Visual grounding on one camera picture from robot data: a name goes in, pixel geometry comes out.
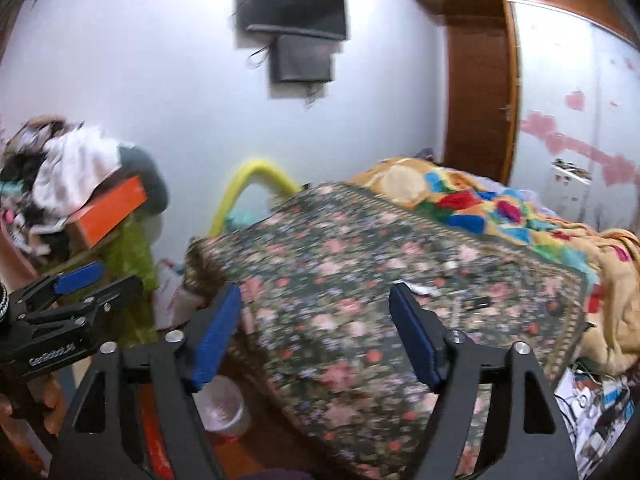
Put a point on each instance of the pile of clothes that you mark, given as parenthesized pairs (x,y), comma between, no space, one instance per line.
(70,170)

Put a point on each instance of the white wardrobe with wooden frame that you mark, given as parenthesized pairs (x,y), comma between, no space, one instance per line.
(555,60)

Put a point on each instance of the colourful fleece blanket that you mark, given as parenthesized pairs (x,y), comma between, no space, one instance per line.
(500,210)

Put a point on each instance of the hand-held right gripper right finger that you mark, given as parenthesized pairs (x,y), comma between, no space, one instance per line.
(415,335)

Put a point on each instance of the small black item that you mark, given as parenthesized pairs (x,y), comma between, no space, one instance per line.
(476,303)

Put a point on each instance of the dark floral bedspread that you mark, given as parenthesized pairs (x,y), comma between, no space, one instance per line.
(350,280)

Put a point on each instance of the white nightstand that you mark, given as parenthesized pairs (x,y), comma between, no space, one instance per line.
(572,185)

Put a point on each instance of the orange box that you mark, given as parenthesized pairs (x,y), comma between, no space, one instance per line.
(107,210)

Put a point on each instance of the small black wall monitor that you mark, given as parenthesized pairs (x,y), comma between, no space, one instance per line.
(302,60)

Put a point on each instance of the yellow foam tube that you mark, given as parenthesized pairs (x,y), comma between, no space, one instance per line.
(250,172)

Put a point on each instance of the white plastic bag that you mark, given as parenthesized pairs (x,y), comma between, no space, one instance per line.
(172,290)

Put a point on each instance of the brown wooden door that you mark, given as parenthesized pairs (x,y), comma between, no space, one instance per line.
(477,90)

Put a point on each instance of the pink heart sticker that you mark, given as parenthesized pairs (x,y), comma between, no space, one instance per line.
(575,101)

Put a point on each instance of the teal cloth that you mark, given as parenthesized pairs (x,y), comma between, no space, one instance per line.
(242,221)

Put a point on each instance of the pink sticker strip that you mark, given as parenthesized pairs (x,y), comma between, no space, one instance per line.
(580,147)

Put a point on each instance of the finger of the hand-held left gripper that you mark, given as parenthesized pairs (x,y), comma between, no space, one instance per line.
(80,277)
(115,292)

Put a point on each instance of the black wall television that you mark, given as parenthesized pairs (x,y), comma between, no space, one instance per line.
(292,2)

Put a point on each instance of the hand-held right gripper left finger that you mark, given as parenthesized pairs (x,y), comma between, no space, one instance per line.
(215,340)

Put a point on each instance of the clear plastic cup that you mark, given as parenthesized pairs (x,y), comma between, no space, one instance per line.
(222,407)

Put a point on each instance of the green cloth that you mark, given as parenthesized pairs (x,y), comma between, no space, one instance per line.
(132,250)

